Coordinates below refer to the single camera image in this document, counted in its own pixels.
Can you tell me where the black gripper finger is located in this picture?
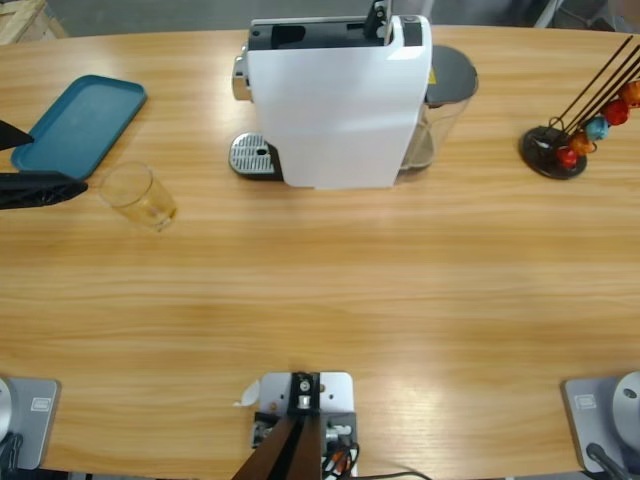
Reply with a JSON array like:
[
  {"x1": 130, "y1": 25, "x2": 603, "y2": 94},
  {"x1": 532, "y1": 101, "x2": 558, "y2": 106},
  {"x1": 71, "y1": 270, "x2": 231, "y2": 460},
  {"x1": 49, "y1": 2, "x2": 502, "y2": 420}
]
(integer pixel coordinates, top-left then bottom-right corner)
[
  {"x1": 0, "y1": 118, "x2": 34, "y2": 153},
  {"x1": 0, "y1": 170, "x2": 89, "y2": 212}
]

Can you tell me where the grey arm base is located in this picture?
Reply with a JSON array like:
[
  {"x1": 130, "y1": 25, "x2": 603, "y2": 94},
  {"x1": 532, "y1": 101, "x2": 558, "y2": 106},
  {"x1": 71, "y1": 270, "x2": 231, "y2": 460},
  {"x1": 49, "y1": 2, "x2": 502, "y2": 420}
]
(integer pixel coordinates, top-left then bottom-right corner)
[
  {"x1": 562, "y1": 370, "x2": 640, "y2": 474},
  {"x1": 0, "y1": 377, "x2": 62, "y2": 471}
]

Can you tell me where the white capsule coffee machine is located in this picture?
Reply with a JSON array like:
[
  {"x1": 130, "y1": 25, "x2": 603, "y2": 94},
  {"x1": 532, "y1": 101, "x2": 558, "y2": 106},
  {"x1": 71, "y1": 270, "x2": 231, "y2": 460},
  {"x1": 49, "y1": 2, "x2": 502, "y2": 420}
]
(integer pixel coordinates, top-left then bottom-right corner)
[{"x1": 230, "y1": 13, "x2": 435, "y2": 192}]

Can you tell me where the blue coffee capsule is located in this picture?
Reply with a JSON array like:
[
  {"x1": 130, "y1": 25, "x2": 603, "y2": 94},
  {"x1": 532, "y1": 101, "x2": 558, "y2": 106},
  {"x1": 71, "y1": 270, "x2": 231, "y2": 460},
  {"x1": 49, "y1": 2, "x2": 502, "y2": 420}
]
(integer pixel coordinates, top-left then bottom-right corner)
[{"x1": 584, "y1": 115, "x2": 611, "y2": 141}]

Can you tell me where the teal plastic tray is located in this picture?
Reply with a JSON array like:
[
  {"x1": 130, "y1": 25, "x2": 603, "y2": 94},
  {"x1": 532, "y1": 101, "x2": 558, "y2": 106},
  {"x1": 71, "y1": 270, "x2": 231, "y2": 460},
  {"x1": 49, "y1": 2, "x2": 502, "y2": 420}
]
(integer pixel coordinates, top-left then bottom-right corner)
[{"x1": 9, "y1": 74, "x2": 148, "y2": 185}]

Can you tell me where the clear drinking glass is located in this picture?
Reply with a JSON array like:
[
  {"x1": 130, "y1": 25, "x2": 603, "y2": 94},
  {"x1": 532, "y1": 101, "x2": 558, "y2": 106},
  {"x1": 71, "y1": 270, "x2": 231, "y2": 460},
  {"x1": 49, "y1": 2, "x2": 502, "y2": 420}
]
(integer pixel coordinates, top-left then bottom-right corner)
[{"x1": 97, "y1": 160, "x2": 179, "y2": 234}]

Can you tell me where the wooden pallet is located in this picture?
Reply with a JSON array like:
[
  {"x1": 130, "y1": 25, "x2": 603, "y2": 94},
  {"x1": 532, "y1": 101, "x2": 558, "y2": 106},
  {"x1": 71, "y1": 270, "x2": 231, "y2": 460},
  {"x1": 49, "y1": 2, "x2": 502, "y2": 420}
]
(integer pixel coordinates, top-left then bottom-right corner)
[{"x1": 0, "y1": 0, "x2": 69, "y2": 46}]

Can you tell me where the drip tray with metal grille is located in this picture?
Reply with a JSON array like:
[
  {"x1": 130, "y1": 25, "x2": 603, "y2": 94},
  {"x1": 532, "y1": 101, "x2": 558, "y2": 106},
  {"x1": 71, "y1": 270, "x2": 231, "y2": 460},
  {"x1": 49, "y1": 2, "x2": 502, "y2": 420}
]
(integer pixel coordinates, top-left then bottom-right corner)
[{"x1": 228, "y1": 131, "x2": 282, "y2": 182}]

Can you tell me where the white paper tag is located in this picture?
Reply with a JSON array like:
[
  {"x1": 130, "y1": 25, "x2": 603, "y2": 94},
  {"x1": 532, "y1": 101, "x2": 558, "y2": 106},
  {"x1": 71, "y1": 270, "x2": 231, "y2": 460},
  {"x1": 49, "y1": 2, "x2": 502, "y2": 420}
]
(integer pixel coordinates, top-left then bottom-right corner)
[{"x1": 232, "y1": 378, "x2": 262, "y2": 407}]

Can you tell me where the clear water tank dark lid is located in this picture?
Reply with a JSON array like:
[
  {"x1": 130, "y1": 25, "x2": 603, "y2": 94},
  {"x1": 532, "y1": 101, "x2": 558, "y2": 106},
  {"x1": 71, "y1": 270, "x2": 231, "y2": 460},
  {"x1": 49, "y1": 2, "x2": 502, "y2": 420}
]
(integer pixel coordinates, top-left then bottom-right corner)
[{"x1": 404, "y1": 43, "x2": 480, "y2": 174}]

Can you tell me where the black capsule holder with rods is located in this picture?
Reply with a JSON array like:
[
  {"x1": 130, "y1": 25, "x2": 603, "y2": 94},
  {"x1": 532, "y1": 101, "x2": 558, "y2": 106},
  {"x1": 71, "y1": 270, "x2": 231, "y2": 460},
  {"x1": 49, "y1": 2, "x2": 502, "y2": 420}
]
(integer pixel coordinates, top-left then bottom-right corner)
[{"x1": 518, "y1": 34, "x2": 640, "y2": 180}]

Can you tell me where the black base cable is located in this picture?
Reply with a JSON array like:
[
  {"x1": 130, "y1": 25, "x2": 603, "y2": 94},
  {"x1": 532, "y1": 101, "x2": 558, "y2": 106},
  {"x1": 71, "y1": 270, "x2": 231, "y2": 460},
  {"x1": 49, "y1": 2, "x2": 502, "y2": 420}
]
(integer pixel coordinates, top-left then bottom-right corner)
[
  {"x1": 0, "y1": 432, "x2": 24, "y2": 471},
  {"x1": 585, "y1": 442, "x2": 634, "y2": 480}
]

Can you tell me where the dark camera mount post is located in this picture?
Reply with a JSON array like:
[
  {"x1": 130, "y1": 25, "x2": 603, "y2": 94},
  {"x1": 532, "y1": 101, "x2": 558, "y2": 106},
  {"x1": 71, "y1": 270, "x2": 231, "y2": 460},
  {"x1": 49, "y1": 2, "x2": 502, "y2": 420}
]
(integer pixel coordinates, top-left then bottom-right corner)
[{"x1": 232, "y1": 371, "x2": 324, "y2": 480}]

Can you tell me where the black cable at mount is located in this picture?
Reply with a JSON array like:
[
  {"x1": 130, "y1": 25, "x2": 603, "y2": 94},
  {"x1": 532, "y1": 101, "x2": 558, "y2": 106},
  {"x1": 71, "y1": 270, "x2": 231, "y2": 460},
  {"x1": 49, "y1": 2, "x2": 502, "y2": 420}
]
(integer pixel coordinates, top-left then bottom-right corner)
[{"x1": 319, "y1": 442, "x2": 431, "y2": 480}]

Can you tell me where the white metal frame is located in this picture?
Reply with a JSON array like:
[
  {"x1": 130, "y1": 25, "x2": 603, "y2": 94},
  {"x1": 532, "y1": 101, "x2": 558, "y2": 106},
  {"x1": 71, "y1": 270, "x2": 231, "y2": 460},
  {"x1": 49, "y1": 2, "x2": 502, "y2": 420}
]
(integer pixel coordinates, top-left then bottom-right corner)
[{"x1": 532, "y1": 0, "x2": 564, "y2": 29}]

